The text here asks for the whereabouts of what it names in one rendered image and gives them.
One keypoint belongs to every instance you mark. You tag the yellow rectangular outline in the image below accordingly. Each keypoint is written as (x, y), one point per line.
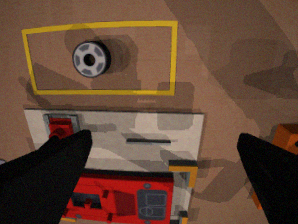
(78, 26)

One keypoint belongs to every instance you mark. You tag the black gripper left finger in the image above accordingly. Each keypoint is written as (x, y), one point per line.
(36, 188)

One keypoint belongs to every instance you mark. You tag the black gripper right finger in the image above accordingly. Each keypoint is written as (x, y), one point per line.
(273, 173)

